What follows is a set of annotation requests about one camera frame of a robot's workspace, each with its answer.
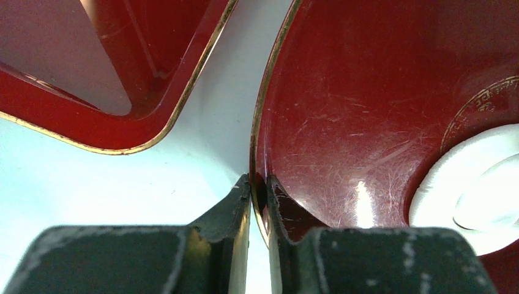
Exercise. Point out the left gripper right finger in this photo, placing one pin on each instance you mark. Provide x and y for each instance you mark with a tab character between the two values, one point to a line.
370	260

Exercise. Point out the rectangular red tray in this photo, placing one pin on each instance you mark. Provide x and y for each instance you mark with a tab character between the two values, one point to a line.
110	77

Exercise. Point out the cut round dough wrapper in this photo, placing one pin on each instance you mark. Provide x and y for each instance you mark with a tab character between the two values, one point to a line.
491	202

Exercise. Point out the white dough ball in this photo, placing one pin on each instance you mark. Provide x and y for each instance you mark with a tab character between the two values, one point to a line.
434	202

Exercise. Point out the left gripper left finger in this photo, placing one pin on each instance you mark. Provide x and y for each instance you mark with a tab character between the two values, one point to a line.
208	255

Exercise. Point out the round red plate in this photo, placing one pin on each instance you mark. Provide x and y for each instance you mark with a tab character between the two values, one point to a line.
361	98

